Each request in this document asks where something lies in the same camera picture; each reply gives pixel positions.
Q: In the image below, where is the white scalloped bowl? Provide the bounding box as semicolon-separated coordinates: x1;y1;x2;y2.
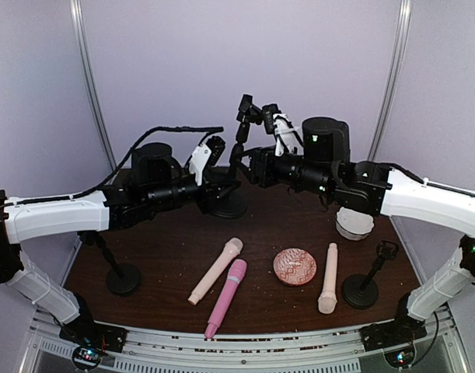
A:
335;207;375;241

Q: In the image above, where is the cream microphone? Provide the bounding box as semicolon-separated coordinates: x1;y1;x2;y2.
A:
187;237;243;305
318;242;338;315

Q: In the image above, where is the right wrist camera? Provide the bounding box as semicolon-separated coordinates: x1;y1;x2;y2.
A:
261;103;303;157

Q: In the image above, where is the pink microphone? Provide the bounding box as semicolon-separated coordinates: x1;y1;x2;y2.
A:
204;259;247;339

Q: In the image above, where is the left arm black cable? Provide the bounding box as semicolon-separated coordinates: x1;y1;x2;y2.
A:
11;124;225;203

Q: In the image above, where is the aluminium frame post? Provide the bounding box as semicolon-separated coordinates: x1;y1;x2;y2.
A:
368;0;413;161
69;0;117;170

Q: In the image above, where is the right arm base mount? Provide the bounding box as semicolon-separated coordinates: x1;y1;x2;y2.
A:
359;322;427;369

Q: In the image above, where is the right aluminium frame post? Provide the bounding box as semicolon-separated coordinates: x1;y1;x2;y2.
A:
368;0;413;161

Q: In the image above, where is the black microphone stand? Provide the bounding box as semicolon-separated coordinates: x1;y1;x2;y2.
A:
210;94;274;219
78;231;141;296
341;240;400;309

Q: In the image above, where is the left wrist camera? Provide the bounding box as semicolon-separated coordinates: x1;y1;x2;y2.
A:
188;136;225;187

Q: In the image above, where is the left aluminium frame post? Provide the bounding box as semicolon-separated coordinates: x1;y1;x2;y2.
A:
69;0;117;170

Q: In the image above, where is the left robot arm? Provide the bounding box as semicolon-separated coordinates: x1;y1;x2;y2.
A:
0;137;240;325

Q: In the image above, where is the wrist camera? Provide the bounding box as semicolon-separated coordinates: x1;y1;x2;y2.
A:
188;136;225;187
261;103;303;157

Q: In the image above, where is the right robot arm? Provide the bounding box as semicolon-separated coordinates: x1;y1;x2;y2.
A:
248;113;475;322

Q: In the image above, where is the red patterned bowl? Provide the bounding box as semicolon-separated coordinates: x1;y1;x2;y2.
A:
273;248;317;287

